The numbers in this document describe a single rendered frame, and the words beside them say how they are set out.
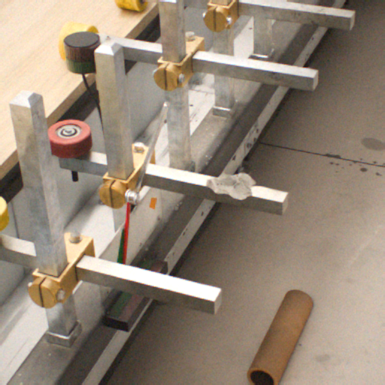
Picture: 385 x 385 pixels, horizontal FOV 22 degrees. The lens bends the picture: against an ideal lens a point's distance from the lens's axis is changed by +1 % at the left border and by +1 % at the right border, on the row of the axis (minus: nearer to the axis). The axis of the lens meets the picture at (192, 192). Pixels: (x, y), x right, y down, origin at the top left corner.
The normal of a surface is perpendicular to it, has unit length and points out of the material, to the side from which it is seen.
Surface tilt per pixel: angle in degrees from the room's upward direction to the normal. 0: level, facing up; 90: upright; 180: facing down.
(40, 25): 0
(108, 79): 90
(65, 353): 0
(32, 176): 90
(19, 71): 0
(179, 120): 90
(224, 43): 90
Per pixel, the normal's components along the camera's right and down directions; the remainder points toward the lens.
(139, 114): 0.92, 0.20
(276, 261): -0.04, -0.80
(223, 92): -0.39, 0.56
